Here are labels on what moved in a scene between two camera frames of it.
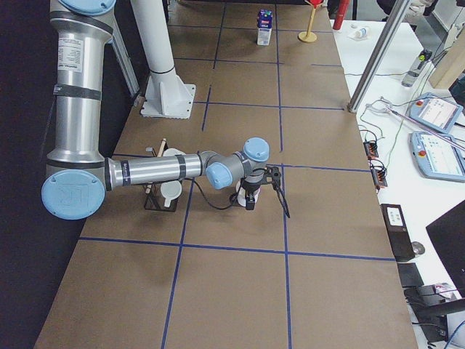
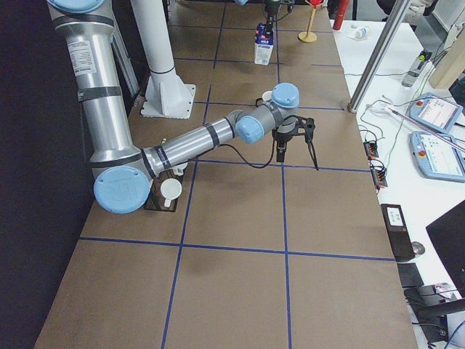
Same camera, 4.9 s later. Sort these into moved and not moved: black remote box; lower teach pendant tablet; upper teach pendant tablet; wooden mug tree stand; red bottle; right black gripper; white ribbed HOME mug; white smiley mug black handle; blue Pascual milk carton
Moved: blue Pascual milk carton; right black gripper; white smiley mug black handle
Not moved: red bottle; black remote box; upper teach pendant tablet; wooden mug tree stand; white ribbed HOME mug; lower teach pendant tablet
